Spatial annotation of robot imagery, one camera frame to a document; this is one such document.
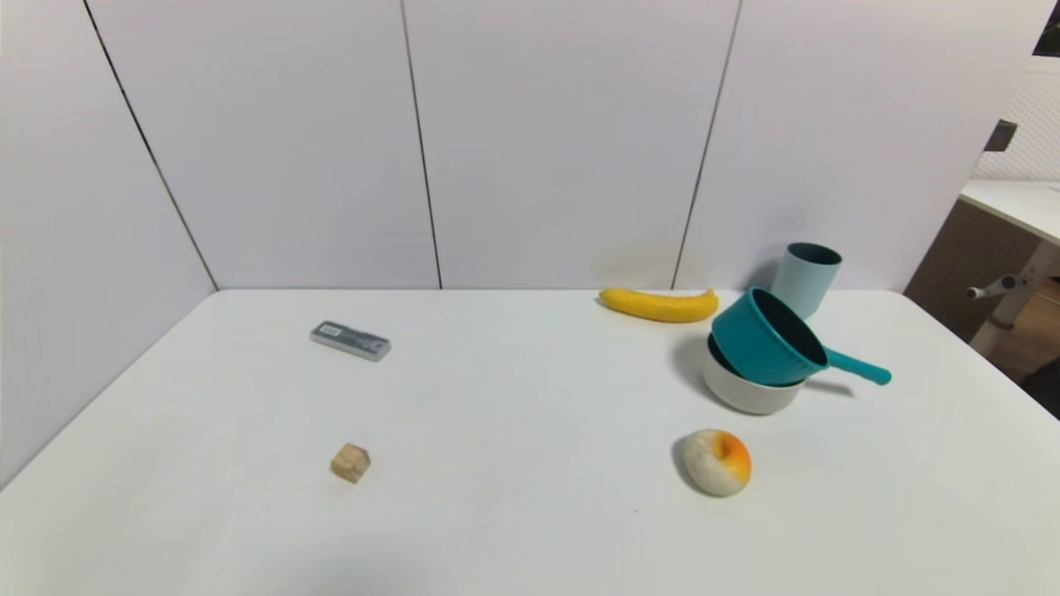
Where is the teal saucepan with handle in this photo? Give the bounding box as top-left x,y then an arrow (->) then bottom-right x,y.
711,286 -> 893,388

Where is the beige round bowl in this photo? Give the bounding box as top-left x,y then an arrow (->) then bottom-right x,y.
702,333 -> 806,416

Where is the dark object on floor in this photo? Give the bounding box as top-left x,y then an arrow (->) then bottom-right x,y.
1021,356 -> 1060,420

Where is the yellow banana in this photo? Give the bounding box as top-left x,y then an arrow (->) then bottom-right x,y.
598,287 -> 720,324

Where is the grey rectangular case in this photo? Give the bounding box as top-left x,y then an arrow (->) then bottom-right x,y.
310,320 -> 393,363

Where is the small wooden cube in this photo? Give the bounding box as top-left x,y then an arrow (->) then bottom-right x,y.
330,443 -> 372,485

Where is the white and orange peach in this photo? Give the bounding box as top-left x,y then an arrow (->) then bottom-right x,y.
681,428 -> 753,497

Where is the light blue cup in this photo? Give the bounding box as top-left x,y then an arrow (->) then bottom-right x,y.
771,242 -> 843,321

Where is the brown desk side panel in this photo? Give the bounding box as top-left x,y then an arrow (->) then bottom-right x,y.
904,199 -> 1036,342

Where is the white side desk top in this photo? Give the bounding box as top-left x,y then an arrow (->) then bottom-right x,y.
959,179 -> 1060,247

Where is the white slanted desk leg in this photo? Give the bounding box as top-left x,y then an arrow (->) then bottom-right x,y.
967,240 -> 1060,358

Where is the white desk crank handle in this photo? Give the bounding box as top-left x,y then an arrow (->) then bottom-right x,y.
965,276 -> 1018,300

